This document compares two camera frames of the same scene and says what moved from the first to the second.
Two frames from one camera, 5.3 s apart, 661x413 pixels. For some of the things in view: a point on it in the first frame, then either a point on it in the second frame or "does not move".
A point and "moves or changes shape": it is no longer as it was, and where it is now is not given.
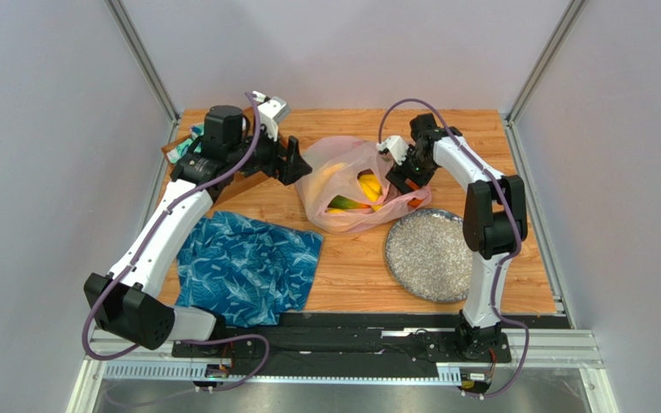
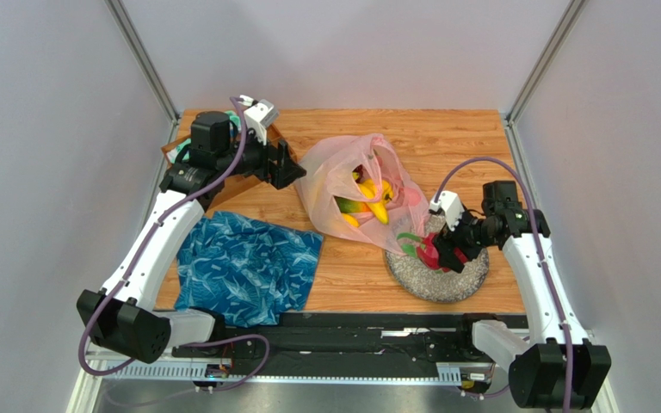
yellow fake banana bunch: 318,188 -> 369,189
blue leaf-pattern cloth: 246,268 does not move
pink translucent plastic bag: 343,187 moves or changes shape
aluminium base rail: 536,356 does not move
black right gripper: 402,174 -> 459,245
